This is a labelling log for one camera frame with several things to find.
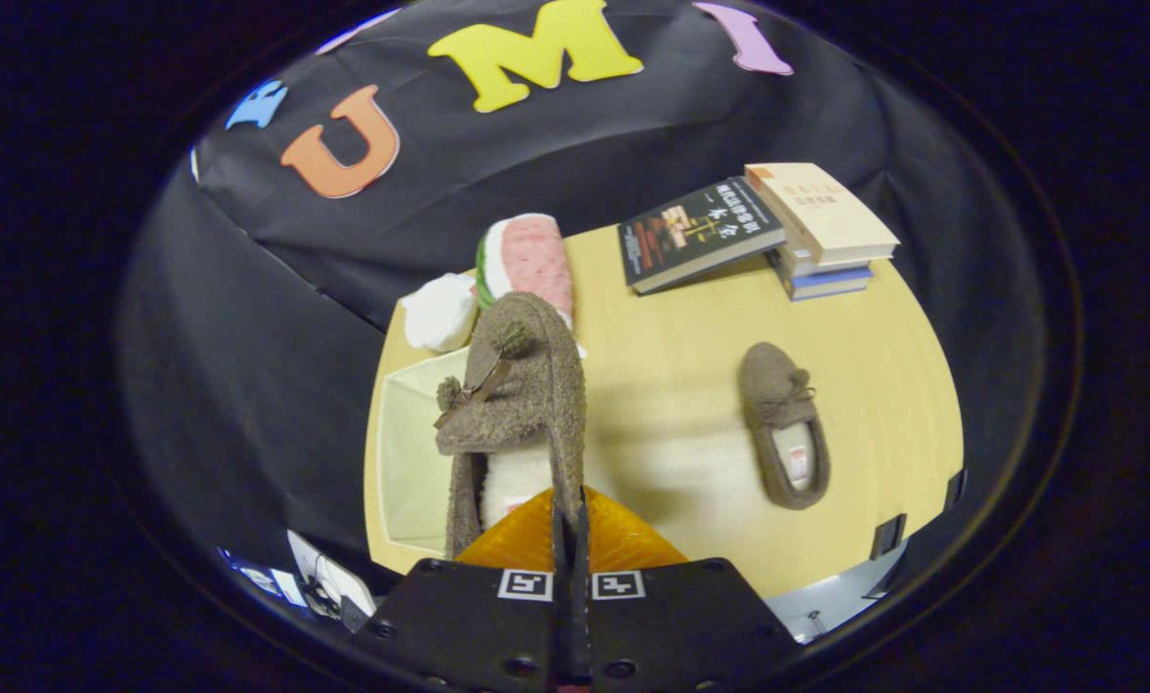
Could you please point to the blue cover book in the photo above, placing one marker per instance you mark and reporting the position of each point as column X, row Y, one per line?
column 830, row 284

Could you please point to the white plush toy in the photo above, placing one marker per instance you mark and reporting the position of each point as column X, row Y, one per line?
column 437, row 313

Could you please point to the brown fuzzy shoe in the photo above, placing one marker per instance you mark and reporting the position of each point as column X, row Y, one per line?
column 777, row 385
column 526, row 385

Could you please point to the blue printed card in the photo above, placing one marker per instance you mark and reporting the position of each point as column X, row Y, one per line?
column 257, row 575

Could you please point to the white paper sheet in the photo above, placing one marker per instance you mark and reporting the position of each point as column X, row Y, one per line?
column 329, row 573

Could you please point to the cream fabric storage box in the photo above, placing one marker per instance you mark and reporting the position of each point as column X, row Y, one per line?
column 421, row 462

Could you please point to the grey cover book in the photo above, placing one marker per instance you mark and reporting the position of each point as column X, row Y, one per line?
column 796, row 262

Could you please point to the watermelon slice plush toy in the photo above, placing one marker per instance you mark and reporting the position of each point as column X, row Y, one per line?
column 531, row 255

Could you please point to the black table clamp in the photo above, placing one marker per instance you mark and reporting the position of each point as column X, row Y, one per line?
column 955, row 491
column 888, row 536

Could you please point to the black cover book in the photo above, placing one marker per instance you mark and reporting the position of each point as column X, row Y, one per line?
column 695, row 231

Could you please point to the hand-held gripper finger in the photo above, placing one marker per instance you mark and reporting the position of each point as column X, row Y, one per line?
column 562, row 539
column 583, row 544

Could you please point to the beige cover book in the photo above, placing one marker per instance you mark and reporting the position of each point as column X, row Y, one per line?
column 825, row 212

